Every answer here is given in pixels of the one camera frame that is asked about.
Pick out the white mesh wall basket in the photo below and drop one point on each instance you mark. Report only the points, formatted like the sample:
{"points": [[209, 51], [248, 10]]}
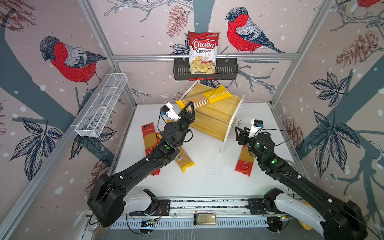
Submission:
{"points": [[98, 113]]}

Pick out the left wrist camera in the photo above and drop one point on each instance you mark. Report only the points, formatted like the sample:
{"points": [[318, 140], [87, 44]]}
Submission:
{"points": [[168, 111]]}

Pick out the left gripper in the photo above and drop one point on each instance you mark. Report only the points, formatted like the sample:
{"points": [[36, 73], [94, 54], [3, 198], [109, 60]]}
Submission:
{"points": [[186, 116]]}

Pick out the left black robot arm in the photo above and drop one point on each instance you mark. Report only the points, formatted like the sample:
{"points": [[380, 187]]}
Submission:
{"points": [[107, 196]]}

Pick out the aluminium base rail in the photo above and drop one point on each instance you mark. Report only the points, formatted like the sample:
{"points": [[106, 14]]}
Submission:
{"points": [[178, 214]]}

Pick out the red spaghetti box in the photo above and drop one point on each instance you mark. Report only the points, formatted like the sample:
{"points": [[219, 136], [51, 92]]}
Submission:
{"points": [[150, 137], [245, 162]]}

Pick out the yellow plush toy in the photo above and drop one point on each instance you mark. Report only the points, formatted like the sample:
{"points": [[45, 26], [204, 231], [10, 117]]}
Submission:
{"points": [[305, 226]]}

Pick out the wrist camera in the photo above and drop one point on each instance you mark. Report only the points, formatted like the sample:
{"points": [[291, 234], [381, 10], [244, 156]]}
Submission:
{"points": [[256, 126], [168, 111]]}

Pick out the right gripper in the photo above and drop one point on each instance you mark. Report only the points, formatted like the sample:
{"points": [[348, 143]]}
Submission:
{"points": [[243, 136]]}

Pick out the Chuba cassava chips bag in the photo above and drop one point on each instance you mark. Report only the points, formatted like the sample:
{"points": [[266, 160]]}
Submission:
{"points": [[203, 52]]}

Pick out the red spaghetti box far left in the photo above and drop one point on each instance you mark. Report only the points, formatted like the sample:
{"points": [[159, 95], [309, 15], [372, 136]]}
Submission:
{"points": [[150, 137]]}

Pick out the yellow spaghetti bag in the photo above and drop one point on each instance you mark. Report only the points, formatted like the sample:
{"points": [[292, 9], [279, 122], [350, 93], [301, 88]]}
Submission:
{"points": [[182, 159], [206, 98]]}

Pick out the red spaghetti box right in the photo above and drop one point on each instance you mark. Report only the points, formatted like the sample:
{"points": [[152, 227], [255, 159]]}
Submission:
{"points": [[245, 162]]}

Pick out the clear tape roll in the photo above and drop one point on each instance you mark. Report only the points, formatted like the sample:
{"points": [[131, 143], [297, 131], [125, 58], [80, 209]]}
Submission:
{"points": [[289, 163]]}

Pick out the wooden two-tier shelf rack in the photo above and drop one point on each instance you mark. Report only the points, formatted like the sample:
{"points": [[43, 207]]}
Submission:
{"points": [[216, 119]]}

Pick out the small glass container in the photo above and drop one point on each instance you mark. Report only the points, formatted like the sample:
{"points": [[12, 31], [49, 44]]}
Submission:
{"points": [[205, 219]]}

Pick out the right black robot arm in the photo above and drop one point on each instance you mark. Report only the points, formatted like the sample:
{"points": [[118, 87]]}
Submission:
{"points": [[331, 217]]}

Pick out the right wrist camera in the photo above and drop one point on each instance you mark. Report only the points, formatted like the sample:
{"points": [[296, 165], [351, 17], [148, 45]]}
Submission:
{"points": [[256, 126]]}

